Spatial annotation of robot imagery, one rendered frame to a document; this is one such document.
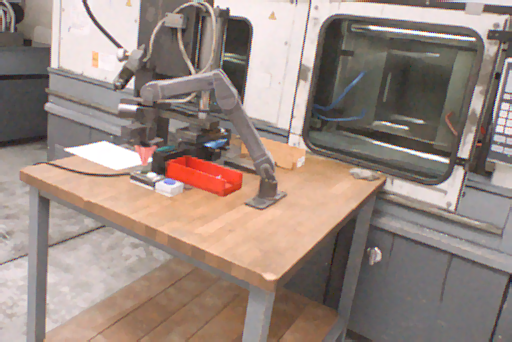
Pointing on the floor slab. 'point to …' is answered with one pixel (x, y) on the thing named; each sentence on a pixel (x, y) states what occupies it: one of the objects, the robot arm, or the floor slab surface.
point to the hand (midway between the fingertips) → (144, 162)
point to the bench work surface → (204, 254)
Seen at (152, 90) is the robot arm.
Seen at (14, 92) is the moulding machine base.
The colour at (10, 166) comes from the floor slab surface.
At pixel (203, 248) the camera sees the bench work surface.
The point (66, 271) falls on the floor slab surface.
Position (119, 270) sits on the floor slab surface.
